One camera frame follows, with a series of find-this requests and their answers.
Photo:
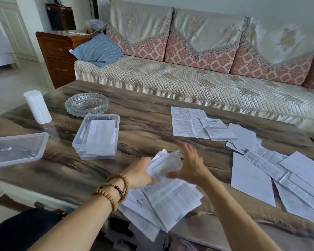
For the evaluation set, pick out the beige quilted sofa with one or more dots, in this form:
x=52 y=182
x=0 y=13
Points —
x=198 y=86

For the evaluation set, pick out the blue striped pillow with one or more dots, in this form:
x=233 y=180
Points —
x=99 y=50

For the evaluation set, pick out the person's right hand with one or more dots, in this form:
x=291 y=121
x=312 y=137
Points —
x=195 y=168

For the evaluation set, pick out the white folded papers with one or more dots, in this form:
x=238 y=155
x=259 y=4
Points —
x=100 y=137

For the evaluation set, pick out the person's left fingers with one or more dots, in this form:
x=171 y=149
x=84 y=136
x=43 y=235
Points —
x=146 y=164

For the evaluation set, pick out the white panelled cabinet door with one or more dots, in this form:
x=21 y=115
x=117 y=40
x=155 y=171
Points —
x=13 y=26

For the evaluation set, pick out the person's right thumb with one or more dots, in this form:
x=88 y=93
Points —
x=175 y=175

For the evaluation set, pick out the black garment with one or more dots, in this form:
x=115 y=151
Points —
x=21 y=230

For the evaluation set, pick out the clear plastic storage box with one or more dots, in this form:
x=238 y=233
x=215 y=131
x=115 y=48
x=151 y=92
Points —
x=94 y=151

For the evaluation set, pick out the white bed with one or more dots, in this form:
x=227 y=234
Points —
x=0 y=49

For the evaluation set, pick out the person's left forearm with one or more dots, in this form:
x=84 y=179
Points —
x=76 y=222

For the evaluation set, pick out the brown wooden drawer cabinet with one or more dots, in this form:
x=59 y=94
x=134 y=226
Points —
x=59 y=54

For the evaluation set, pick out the printed leaflet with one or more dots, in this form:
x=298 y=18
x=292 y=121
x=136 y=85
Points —
x=164 y=163

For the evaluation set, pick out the glass ashtray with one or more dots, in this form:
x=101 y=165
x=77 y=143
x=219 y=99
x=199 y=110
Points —
x=86 y=104

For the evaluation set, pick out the stack of printed papers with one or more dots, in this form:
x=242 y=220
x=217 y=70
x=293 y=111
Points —
x=167 y=203

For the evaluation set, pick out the black box with red trim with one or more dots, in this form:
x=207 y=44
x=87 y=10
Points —
x=60 y=17

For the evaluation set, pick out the white cylindrical roll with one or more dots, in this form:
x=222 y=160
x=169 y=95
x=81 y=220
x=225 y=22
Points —
x=38 y=107

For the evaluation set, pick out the person's right forearm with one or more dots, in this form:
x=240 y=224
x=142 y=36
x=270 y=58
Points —
x=235 y=214

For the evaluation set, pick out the clear plastic lid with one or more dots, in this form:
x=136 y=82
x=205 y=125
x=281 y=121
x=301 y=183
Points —
x=15 y=148

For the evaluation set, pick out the scattered spread of paper sheets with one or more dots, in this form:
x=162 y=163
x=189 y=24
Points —
x=251 y=175

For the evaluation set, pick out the person's left hand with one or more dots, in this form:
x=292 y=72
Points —
x=136 y=175

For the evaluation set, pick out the beige lace-trimmed sofa cover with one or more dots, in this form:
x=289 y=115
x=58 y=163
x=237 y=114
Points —
x=206 y=28
x=285 y=39
x=140 y=20

